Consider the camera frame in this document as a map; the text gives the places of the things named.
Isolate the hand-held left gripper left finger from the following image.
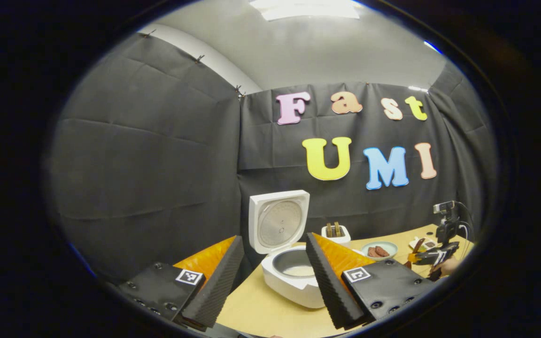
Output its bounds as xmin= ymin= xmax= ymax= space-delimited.
xmin=119 ymin=235 xmax=245 ymax=329

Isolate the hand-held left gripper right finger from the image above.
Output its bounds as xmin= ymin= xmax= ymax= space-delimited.
xmin=305 ymin=232 xmax=435 ymax=329

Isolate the white divided rice dish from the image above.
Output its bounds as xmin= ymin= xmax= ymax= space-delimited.
xmin=409 ymin=236 xmax=438 ymax=250

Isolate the brown wooden spoon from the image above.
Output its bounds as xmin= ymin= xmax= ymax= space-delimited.
xmin=404 ymin=238 xmax=426 ymax=268

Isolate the white rice cooker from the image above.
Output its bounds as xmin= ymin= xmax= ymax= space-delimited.
xmin=248 ymin=190 xmax=327 ymax=309

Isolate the pale blue plate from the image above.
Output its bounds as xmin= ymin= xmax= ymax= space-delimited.
xmin=361 ymin=241 xmax=399 ymax=261

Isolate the white toaster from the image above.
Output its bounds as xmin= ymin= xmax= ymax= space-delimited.
xmin=321 ymin=222 xmax=352 ymax=248

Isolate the black backdrop cloth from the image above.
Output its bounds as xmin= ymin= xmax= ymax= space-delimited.
xmin=47 ymin=33 xmax=499 ymax=282

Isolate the large ceiling light panel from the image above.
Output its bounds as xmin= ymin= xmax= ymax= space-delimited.
xmin=249 ymin=0 xmax=360 ymax=22

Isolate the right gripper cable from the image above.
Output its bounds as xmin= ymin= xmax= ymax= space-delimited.
xmin=456 ymin=202 xmax=476 ymax=245

